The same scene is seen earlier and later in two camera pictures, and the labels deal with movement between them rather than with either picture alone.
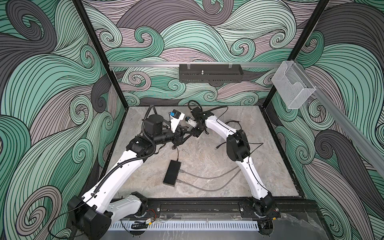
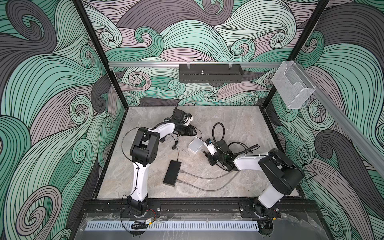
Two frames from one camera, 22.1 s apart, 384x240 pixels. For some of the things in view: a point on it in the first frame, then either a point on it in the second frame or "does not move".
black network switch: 172,174 does not move
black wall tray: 211,73 does not move
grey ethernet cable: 182,171 does not move
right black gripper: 195,132 to 209,158
